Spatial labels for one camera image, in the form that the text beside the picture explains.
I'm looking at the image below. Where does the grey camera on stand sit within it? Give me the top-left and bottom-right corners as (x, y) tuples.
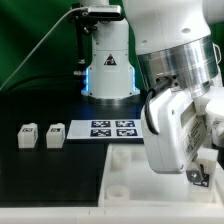
(88, 5), (122, 17)

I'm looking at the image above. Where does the black camera stand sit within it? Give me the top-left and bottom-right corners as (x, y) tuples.
(69, 3), (90, 76)

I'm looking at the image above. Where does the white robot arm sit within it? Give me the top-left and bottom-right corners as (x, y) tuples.
(80, 0), (219, 183)

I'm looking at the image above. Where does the grey camera cable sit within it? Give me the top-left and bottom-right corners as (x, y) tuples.
(0, 7), (88, 93)

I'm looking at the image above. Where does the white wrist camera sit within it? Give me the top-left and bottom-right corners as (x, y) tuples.
(194, 95), (224, 148)

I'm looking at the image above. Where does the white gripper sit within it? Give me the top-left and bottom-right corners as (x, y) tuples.
(141, 89), (208, 183)

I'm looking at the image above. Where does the white square tabletop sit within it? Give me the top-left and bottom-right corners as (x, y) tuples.
(98, 144), (224, 208)

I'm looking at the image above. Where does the white front rail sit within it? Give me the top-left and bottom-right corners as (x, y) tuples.
(0, 207), (224, 224)

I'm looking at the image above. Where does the marker sheet with tags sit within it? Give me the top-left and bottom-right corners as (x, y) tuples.
(67, 119), (142, 140)

